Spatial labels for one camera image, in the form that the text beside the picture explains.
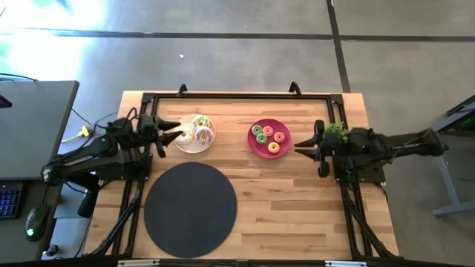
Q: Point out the large purple icing donut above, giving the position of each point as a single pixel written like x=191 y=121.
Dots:
x=198 y=138

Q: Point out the dark round woven mat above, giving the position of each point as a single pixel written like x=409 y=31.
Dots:
x=191 y=211

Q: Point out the black computer mouse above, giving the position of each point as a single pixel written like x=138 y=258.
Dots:
x=36 y=222

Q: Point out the large green icing donut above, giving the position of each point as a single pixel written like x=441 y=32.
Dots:
x=194 y=124

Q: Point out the grey side desk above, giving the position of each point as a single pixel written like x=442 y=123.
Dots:
x=33 y=130

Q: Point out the small green sprinkled donut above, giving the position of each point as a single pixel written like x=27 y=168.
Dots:
x=258 y=139
x=254 y=130

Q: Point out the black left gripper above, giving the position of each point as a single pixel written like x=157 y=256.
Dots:
x=150 y=133

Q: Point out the black curved bracket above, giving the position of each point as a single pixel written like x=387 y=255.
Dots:
x=180 y=89
x=297 y=87

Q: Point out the black backlit keyboard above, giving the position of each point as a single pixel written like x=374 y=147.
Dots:
x=10 y=200

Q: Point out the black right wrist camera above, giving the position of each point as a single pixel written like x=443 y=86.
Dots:
x=331 y=141

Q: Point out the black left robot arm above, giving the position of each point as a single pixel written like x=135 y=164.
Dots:
x=81 y=157

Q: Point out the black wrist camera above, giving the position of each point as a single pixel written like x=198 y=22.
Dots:
x=148 y=121
x=331 y=141

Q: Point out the small pink sprinkled donut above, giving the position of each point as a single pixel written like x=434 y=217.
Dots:
x=276 y=138
x=265 y=131

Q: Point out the black cylindrical object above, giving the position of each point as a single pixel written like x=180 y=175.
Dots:
x=88 y=202

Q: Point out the small black device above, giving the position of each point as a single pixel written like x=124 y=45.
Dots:
x=52 y=250

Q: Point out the pinkish red round plate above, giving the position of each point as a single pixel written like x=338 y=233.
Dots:
x=285 y=126

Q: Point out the white round plate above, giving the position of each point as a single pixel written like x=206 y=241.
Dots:
x=193 y=149

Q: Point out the yellow plug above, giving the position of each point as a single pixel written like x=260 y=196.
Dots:
x=85 y=131

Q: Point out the grey metal desk frame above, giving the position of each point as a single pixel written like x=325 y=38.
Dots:
x=447 y=185

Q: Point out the silver metal bracket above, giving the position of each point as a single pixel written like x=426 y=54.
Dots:
x=345 y=264
x=139 y=263

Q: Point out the large white icing donut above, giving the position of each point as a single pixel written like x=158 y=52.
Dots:
x=187 y=140

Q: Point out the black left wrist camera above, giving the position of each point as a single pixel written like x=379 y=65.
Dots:
x=148 y=121

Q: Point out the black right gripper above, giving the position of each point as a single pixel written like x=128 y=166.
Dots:
x=322 y=155

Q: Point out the green plant in white pot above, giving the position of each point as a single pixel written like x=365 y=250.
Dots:
x=335 y=129

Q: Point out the small orange icing donut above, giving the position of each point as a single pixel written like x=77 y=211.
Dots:
x=270 y=148

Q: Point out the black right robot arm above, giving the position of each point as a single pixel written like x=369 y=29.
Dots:
x=401 y=142

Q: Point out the black angular desk object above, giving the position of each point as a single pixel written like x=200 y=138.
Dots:
x=4 y=102

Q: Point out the black aluminium table frame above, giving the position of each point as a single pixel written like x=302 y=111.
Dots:
x=241 y=96

